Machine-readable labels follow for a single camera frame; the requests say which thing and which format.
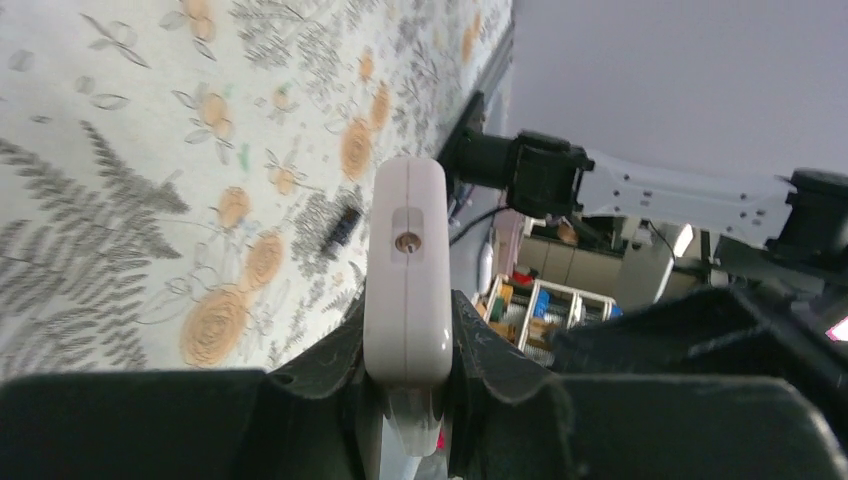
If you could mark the floral table mat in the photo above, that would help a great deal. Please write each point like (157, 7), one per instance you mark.
(170, 169)

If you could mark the white remote control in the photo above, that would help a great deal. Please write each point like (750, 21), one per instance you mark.
(408, 334)

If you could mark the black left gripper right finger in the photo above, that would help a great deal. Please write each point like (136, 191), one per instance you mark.
(513, 418)

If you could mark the background storage shelf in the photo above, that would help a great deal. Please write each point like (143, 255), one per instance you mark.
(557, 285)

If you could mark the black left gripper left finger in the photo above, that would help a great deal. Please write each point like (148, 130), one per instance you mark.
(295, 422)

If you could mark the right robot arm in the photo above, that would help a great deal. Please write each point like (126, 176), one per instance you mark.
(795, 224)

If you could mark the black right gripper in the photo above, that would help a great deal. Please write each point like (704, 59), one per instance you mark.
(750, 329)

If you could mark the black AA battery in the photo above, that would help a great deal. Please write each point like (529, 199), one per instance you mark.
(341, 231)

